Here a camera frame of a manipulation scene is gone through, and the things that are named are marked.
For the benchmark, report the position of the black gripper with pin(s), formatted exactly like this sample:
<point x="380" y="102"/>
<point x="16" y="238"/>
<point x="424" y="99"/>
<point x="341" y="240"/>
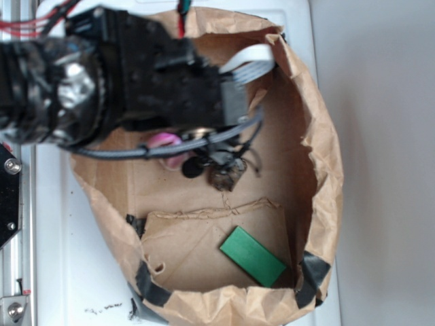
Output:
<point x="151" y="80"/>

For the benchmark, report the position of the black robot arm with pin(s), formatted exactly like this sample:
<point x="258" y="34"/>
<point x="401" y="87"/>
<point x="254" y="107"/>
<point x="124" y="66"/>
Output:
<point x="51" y="92"/>

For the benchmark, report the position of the brown rough rock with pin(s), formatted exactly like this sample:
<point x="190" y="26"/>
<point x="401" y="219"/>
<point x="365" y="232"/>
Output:
<point x="225" y="179"/>

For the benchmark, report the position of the brown paper bag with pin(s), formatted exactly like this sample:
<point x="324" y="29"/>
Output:
<point x="165" y="231"/>

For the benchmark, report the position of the green rectangular block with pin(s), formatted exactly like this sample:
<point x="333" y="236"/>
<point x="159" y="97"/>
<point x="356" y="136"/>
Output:
<point x="252" y="257"/>

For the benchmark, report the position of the black metal bracket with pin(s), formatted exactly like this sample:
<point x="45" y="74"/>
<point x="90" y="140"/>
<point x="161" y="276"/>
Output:
<point x="11" y="215"/>

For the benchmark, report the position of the aluminium frame rail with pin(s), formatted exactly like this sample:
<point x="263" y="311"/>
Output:
<point x="18" y="262"/>

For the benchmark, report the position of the silver corner bracket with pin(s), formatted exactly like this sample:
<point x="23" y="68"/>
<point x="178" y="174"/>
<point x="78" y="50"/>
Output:
<point x="13" y="309"/>

